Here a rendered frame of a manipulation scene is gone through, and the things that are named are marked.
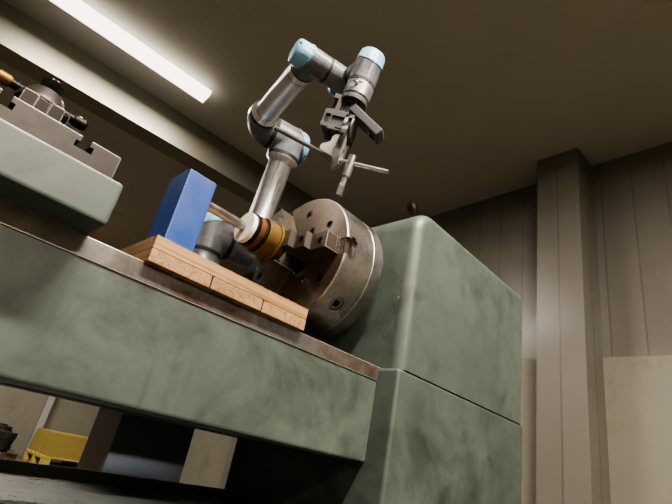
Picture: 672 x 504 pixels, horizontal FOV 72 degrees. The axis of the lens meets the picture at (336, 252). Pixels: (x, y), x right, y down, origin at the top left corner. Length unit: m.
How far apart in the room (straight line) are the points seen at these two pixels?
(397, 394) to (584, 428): 2.23
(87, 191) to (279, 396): 0.43
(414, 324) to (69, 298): 0.66
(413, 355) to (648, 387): 2.44
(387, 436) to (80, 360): 0.56
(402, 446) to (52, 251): 0.69
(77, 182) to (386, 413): 0.67
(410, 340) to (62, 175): 0.70
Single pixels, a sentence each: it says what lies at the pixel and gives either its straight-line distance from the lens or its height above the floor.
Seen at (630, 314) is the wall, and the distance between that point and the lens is 3.48.
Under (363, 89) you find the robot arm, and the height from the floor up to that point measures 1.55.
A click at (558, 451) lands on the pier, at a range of 3.15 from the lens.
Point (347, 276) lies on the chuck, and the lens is 0.97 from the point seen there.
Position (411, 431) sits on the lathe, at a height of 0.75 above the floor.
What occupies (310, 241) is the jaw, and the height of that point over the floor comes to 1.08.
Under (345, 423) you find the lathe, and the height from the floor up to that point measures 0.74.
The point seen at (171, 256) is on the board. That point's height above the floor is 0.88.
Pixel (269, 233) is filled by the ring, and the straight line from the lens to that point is 0.98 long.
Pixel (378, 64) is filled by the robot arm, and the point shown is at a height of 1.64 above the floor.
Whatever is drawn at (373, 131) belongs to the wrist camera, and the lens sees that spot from 1.20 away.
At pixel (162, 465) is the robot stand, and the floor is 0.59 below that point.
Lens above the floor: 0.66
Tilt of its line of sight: 25 degrees up
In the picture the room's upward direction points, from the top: 12 degrees clockwise
